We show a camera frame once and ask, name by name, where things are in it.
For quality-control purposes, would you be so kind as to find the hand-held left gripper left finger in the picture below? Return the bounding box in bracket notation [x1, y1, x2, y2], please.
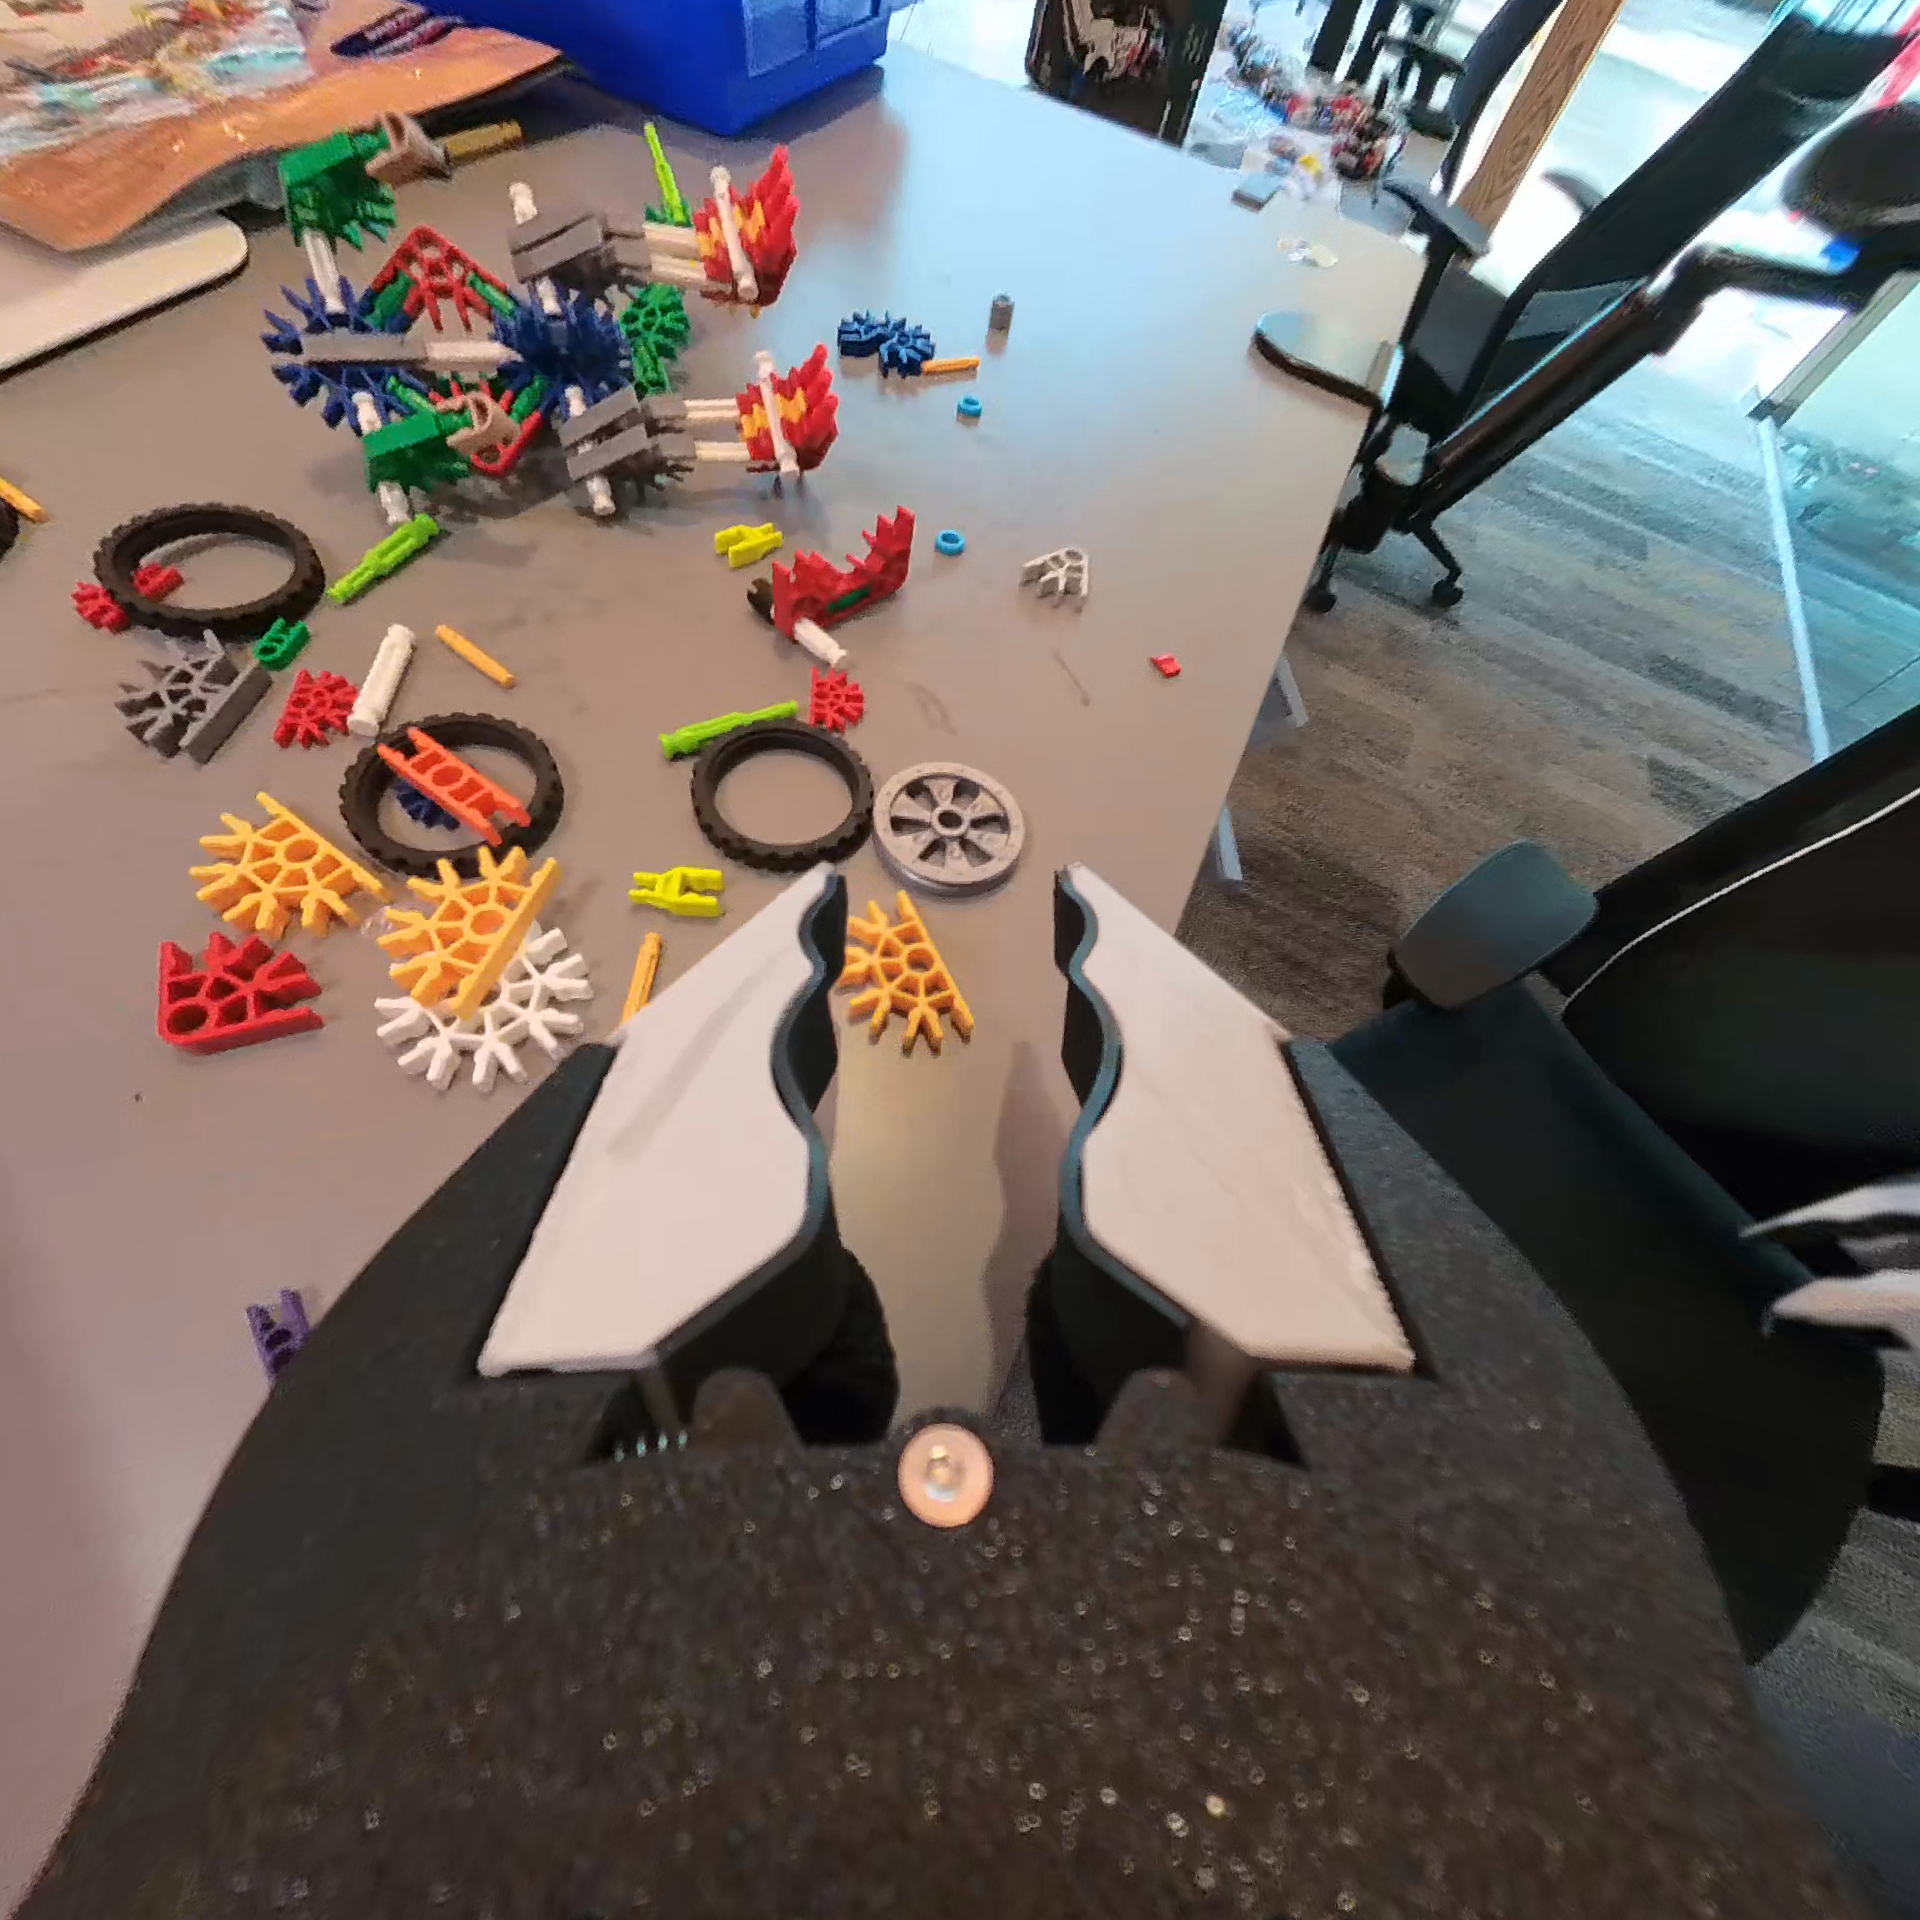
[479, 866, 900, 1449]

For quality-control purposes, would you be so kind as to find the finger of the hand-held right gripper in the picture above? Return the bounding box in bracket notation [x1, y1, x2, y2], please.
[1766, 1272, 1920, 1335]
[1740, 1177, 1920, 1251]

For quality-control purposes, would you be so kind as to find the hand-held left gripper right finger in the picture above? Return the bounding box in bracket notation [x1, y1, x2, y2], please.
[1033, 866, 1417, 1449]

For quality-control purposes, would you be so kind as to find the red toothed strip connector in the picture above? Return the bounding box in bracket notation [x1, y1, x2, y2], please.
[772, 505, 918, 635]

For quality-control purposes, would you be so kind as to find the white snowflake connector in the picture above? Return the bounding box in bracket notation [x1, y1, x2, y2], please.
[371, 923, 598, 1091]

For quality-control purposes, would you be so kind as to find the black office chair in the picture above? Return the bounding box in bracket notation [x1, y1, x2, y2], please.
[1252, 0, 1704, 613]
[1545, 0, 1920, 395]
[1337, 701, 1920, 1669]

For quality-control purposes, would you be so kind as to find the orange half-circle connector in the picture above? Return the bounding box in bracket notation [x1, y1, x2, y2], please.
[832, 891, 980, 1051]
[190, 789, 388, 941]

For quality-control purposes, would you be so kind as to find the orange snowflake connector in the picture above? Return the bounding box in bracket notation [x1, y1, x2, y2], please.
[371, 847, 562, 1021]

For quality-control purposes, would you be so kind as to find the black rubber tyre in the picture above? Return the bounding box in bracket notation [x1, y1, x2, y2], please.
[688, 720, 876, 874]
[92, 503, 330, 647]
[339, 711, 567, 883]

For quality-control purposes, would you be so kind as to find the grey wheel hub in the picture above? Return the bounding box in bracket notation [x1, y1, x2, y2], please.
[868, 757, 1033, 904]

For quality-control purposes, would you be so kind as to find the lime green plastic rod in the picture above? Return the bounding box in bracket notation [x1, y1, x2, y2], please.
[327, 511, 444, 607]
[661, 700, 805, 761]

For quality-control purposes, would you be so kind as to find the red wedge connector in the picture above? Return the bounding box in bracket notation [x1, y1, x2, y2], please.
[158, 931, 327, 1056]

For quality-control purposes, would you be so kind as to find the orange-red ladder connector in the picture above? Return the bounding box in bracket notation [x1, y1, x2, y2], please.
[371, 726, 536, 851]

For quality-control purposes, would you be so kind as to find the grey half-circle connector stack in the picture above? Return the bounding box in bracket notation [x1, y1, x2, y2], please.
[115, 627, 279, 768]

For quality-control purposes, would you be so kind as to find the multicoloured construction toy model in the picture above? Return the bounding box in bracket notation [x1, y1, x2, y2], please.
[263, 120, 847, 529]

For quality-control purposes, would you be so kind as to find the pile of toy parts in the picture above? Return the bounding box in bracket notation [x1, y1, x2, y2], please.
[1199, 31, 1412, 214]

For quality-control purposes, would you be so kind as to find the blue plastic bin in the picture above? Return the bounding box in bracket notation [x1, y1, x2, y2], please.
[430, 0, 928, 140]

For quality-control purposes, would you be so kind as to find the black box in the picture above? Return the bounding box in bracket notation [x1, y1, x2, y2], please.
[1021, 0, 1233, 147]

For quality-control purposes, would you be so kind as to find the wooden pillar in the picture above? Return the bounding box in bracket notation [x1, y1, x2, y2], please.
[1444, 0, 1632, 229]

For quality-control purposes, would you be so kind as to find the printed instruction booklet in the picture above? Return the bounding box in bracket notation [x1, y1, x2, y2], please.
[0, 0, 567, 252]

